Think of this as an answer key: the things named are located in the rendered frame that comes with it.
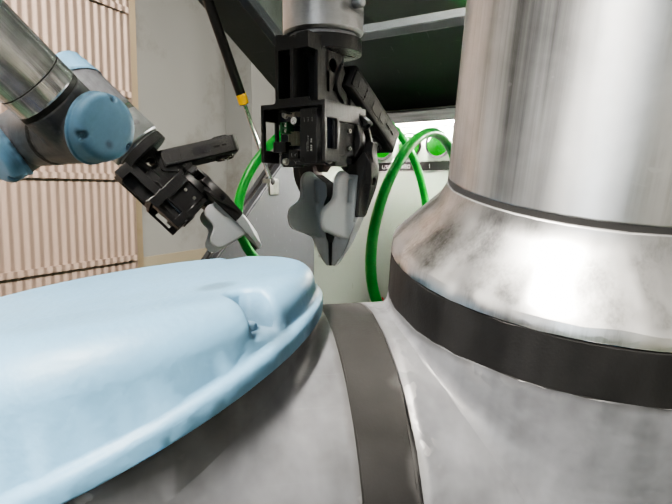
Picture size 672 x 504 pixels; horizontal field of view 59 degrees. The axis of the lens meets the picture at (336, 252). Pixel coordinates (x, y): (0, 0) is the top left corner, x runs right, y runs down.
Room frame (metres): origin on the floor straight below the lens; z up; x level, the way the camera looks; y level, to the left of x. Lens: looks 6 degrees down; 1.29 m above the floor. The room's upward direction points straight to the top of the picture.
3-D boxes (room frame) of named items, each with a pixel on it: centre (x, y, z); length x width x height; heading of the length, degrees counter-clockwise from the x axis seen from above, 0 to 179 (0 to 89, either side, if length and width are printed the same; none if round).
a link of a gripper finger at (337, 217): (0.56, 0.00, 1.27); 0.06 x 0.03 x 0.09; 147
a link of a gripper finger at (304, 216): (0.58, 0.03, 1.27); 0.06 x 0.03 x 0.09; 147
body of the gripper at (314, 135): (0.57, 0.02, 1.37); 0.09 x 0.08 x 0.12; 147
